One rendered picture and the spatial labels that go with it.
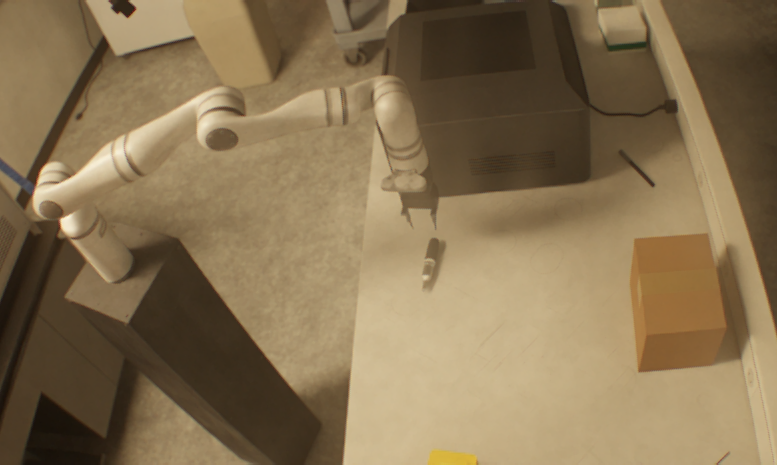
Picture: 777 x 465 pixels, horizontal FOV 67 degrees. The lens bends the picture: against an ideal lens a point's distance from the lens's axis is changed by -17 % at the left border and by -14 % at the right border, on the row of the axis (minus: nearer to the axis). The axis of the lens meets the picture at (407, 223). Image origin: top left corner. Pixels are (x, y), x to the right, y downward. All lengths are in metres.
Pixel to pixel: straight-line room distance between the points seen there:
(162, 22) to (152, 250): 2.98
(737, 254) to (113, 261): 1.35
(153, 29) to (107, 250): 3.10
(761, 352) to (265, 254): 2.17
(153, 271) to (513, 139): 0.86
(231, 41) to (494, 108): 2.34
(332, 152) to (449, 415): 2.05
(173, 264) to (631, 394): 1.04
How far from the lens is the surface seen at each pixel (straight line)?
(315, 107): 1.22
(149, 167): 1.31
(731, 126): 3.20
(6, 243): 2.41
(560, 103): 1.50
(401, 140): 1.29
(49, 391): 2.45
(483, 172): 1.62
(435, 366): 1.43
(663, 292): 1.31
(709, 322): 1.29
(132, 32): 4.59
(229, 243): 3.08
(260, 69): 3.74
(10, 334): 2.36
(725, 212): 1.53
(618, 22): 2.04
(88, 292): 1.65
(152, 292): 1.56
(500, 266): 1.54
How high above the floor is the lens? 2.16
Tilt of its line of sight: 49 degrees down
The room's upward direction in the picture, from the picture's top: 18 degrees counter-clockwise
